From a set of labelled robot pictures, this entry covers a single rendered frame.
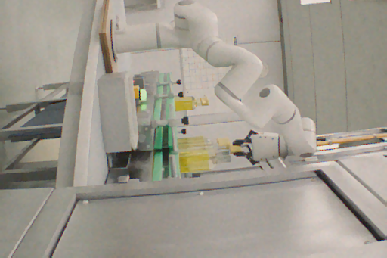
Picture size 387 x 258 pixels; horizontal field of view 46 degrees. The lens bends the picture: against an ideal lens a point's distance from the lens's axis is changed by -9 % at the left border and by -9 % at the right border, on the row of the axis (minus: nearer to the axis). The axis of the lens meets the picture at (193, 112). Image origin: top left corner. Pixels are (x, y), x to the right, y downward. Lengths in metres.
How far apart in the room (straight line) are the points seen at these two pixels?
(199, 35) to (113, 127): 0.41
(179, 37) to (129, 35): 0.17
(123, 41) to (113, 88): 0.30
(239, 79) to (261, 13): 6.24
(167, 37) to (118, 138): 0.42
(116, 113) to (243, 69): 0.40
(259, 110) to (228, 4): 6.19
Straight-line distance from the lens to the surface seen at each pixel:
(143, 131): 1.66
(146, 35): 1.71
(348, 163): 0.84
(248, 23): 7.70
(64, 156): 1.29
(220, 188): 0.80
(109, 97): 1.46
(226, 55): 1.53
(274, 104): 1.53
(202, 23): 1.59
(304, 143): 1.66
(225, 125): 7.82
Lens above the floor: 0.97
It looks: 2 degrees up
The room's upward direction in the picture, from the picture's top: 85 degrees clockwise
